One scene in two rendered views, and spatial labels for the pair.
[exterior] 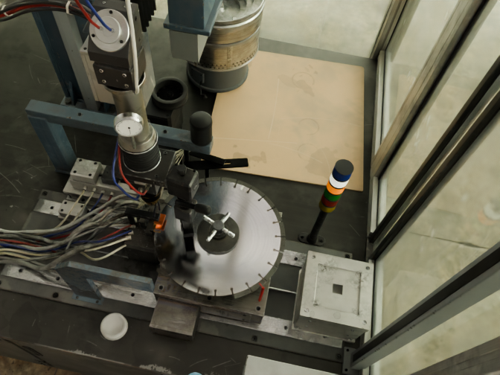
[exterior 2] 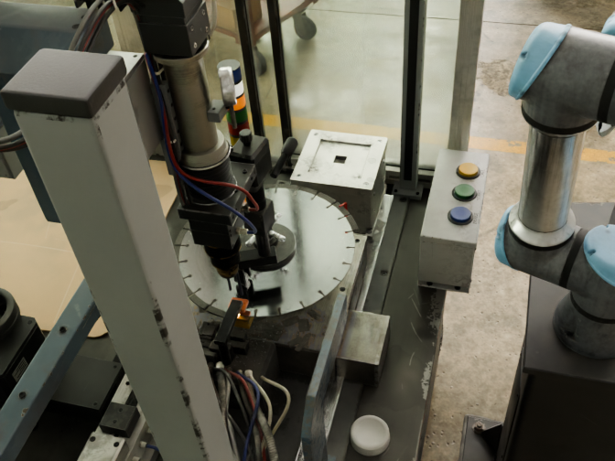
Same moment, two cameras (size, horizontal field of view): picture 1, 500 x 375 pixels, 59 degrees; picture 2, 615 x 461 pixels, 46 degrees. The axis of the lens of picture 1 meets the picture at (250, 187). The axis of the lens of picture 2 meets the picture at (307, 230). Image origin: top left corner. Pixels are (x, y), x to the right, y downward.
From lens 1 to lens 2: 0.98 m
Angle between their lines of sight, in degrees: 46
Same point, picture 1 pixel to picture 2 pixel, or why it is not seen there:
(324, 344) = (390, 210)
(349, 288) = (339, 150)
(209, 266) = (314, 253)
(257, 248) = (290, 209)
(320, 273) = (319, 172)
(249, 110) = (15, 274)
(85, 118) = (36, 384)
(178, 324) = (375, 330)
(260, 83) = not seen: outside the picture
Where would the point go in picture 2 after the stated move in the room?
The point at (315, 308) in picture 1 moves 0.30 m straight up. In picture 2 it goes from (363, 176) to (361, 53)
